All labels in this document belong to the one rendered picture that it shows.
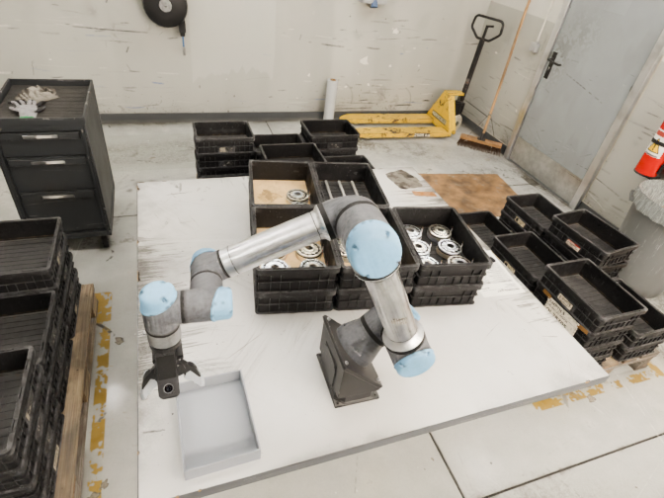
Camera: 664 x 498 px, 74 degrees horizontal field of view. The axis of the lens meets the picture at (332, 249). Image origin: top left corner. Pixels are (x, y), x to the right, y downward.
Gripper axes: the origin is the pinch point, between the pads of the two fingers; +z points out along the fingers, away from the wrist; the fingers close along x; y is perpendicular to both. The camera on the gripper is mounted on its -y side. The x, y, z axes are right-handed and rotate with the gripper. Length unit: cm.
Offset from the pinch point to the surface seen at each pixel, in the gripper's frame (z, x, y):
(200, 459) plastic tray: 18.6, -4.1, -9.3
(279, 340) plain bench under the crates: 19.0, -35.5, 25.6
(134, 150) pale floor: 89, 15, 322
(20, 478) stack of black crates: 46, 48, 15
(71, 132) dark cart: 7, 37, 179
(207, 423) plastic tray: 18.6, -7.3, 0.9
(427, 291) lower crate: 9, -94, 27
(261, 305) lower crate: 14, -32, 39
